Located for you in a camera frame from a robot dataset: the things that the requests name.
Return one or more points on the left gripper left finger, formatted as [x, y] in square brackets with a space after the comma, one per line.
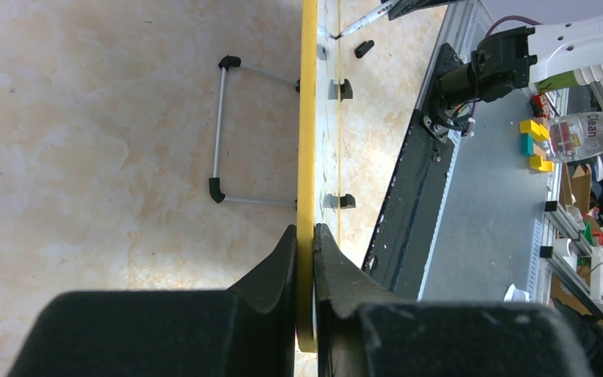
[262, 333]

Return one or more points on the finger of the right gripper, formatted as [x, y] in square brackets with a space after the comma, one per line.
[404, 7]

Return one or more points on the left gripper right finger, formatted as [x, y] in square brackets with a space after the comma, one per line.
[346, 338]

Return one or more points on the white marker pen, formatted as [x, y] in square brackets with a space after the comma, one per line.
[368, 18]

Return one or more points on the black marker cap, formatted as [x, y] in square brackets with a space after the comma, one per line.
[362, 49]

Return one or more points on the yellow-framed whiteboard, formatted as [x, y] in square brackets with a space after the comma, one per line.
[319, 151]

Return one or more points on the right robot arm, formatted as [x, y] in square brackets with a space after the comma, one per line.
[540, 57]

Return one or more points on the teal toy block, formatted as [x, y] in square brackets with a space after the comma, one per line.
[528, 145]

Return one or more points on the upper yellow toy block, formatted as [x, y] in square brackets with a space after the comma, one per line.
[537, 131]

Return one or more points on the yellow toy block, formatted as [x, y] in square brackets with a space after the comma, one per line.
[540, 164]
[537, 131]

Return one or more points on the lower yellow toy block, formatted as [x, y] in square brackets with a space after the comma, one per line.
[540, 164]

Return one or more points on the clear cleaner spray bottle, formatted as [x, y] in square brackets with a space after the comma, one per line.
[575, 137]

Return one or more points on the cardboard box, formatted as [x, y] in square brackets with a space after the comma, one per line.
[576, 184]

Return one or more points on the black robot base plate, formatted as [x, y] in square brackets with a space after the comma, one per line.
[399, 244]

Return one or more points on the white cable duct rail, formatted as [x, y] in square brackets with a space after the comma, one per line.
[455, 138]

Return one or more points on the aluminium frame rail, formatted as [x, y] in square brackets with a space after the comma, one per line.
[565, 254]

